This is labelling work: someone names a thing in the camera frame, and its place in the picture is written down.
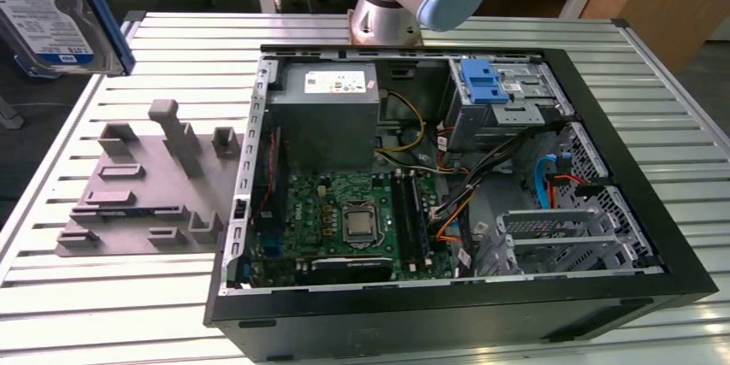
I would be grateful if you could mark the hard disk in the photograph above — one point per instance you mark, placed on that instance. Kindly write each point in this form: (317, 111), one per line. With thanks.
(45, 10)

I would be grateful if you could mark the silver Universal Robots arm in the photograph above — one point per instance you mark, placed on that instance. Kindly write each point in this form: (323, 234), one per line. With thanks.
(387, 19)

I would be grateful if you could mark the metal disk bay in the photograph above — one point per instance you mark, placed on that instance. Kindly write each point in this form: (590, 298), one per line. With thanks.
(547, 245)

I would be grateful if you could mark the grey power supply unit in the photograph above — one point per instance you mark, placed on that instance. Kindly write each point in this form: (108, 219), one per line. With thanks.
(324, 134)

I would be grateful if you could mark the green motherboard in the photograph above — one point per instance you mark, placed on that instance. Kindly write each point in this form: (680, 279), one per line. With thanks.
(319, 211)

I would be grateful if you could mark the silver CPU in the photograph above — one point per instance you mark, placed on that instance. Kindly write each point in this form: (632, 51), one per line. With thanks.
(359, 223)

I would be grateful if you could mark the black RAM slot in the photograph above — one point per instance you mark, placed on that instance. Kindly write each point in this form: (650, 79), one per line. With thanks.
(403, 219)

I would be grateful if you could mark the green RAM stick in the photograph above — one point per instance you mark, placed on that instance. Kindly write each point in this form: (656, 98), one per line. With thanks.
(420, 219)

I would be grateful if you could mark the CPU socket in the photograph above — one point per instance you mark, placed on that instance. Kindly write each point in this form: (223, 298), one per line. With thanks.
(360, 241)

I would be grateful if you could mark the black graphics card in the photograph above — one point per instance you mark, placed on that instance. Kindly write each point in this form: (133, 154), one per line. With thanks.
(349, 269)

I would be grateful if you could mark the metal drive cage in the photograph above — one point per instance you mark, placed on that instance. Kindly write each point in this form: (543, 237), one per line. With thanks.
(512, 121)

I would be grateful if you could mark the blue plastic drive latch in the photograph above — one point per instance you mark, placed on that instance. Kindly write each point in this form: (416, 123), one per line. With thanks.
(476, 72)

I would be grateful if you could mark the black PC case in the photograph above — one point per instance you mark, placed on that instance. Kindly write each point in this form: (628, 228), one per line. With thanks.
(399, 318)

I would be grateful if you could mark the grey parts rack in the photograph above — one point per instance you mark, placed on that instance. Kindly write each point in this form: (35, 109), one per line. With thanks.
(153, 185)

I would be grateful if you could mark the grey metal stand foot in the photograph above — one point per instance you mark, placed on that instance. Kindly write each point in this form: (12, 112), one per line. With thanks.
(9, 119)

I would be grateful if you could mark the wooden cabinet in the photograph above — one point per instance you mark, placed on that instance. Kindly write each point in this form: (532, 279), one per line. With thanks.
(672, 6)

